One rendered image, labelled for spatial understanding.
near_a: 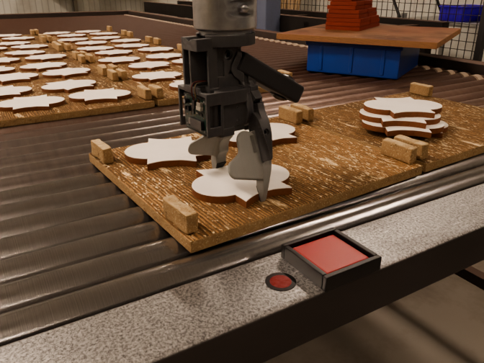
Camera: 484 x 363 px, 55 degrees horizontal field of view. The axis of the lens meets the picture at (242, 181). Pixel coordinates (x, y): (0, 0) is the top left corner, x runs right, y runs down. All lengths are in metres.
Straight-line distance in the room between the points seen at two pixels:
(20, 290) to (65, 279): 0.04
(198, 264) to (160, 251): 0.05
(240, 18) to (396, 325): 1.56
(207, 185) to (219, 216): 0.07
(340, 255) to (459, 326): 1.53
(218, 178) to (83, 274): 0.23
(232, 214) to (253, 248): 0.06
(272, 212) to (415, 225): 0.18
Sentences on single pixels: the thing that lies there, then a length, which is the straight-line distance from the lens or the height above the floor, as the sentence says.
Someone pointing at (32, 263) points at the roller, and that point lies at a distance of 0.56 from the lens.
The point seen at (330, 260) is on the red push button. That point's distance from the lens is 0.51.
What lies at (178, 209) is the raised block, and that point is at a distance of 0.53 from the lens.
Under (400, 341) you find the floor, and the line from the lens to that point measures 1.88.
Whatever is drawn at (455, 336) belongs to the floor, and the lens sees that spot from 1.97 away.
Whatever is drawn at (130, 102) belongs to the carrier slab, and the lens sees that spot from 1.14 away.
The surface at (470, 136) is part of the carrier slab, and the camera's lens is 0.96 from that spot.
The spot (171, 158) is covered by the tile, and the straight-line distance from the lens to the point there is 0.73.
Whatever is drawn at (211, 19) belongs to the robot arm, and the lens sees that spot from 0.55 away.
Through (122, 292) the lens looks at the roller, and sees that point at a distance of 0.49.
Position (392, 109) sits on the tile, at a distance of 0.91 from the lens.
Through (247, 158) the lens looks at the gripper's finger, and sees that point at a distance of 0.58.
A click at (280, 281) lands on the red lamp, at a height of 0.92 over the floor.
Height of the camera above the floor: 1.20
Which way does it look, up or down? 23 degrees down
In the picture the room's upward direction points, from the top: straight up
